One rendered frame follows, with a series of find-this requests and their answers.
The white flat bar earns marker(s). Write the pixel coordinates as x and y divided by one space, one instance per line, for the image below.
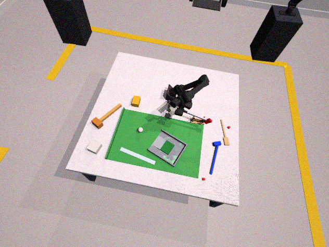
138 155

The blue golf putter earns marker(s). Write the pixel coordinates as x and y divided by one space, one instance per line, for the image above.
215 144

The yellow rectangular block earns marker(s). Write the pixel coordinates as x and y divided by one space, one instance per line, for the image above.
136 101

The green flat mat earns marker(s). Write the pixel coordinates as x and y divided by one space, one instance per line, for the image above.
130 138

